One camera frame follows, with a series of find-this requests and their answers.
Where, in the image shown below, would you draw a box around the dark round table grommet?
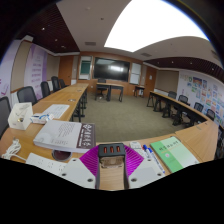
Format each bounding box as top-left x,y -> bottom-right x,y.
51,149 -> 73,162

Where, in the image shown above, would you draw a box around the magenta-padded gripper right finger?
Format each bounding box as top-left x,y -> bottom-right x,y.
123,145 -> 167,190

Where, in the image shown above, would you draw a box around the black wall screen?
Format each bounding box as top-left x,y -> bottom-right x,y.
92,56 -> 131,83

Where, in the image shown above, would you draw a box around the white coiled power cable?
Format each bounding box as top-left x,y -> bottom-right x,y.
0,138 -> 28,162

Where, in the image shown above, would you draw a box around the white remote control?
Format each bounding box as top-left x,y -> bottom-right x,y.
129,141 -> 144,159

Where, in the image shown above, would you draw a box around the blue and white packet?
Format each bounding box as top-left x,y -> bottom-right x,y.
29,112 -> 55,125

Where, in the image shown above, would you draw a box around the black desk chair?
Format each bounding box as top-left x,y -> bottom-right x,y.
96,78 -> 107,99

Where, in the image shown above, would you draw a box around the colourful wall posters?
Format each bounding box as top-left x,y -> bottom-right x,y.
179,73 -> 224,128

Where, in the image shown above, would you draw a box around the bright ceiling light panel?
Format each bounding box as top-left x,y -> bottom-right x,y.
103,0 -> 209,53

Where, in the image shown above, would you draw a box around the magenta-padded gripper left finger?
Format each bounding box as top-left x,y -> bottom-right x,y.
59,145 -> 102,190

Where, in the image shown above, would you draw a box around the long wooden table row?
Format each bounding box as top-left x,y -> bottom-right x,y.
146,90 -> 208,127

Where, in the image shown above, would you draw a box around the white wall whiteboard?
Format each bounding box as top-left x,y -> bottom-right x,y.
129,62 -> 142,85

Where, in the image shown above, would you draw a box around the white cardboard box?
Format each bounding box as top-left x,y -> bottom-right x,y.
7,102 -> 34,131

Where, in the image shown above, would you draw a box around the green wall board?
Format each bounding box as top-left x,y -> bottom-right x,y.
78,55 -> 93,81

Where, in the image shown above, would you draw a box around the small wooden side table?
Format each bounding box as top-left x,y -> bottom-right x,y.
133,85 -> 146,98

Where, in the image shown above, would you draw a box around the white book with maroon spine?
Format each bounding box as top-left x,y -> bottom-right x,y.
32,119 -> 97,154

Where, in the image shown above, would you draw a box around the white paper sheet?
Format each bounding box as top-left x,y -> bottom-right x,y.
41,103 -> 71,120

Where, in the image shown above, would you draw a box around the dark-legged wooden desk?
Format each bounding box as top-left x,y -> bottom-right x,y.
95,82 -> 125,103

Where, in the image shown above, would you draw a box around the white power strip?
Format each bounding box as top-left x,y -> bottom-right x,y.
25,152 -> 68,177

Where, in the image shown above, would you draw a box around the green booklet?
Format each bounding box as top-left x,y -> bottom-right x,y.
149,135 -> 200,174

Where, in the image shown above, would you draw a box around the purple wall banner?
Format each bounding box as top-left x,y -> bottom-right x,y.
23,43 -> 48,92

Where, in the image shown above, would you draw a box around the black charger block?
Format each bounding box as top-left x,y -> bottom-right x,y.
97,143 -> 127,169

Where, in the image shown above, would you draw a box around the brown wooden door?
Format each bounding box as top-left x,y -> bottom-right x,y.
58,55 -> 74,87
144,65 -> 158,98

